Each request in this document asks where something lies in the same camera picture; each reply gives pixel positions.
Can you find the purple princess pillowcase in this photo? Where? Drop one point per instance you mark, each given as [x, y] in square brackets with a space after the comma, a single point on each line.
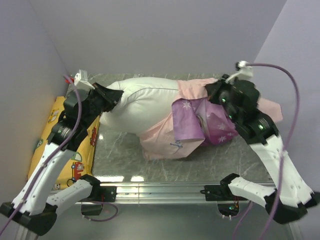
[192, 122]

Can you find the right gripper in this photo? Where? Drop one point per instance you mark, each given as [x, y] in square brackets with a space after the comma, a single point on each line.
[211, 88]

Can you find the white pillow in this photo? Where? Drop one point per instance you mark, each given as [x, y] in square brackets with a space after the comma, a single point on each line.
[145, 102]

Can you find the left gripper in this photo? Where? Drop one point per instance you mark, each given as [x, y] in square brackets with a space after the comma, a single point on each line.
[111, 97]

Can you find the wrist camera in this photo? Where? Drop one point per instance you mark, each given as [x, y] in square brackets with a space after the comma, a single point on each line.
[243, 72]
[80, 80]

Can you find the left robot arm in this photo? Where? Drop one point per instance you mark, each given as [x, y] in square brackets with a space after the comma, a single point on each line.
[34, 208]

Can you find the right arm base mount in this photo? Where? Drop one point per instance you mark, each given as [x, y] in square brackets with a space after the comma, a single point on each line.
[228, 205]

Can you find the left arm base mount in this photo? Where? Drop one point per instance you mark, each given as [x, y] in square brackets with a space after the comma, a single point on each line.
[93, 205]

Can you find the aluminium front rail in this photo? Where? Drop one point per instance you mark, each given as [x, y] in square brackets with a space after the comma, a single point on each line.
[138, 193]

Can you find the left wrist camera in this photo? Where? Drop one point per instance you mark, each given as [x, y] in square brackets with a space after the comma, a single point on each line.
[80, 80]

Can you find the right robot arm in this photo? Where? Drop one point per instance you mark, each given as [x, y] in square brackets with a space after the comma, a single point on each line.
[291, 195]

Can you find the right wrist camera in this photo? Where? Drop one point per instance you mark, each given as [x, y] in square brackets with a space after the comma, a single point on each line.
[243, 72]

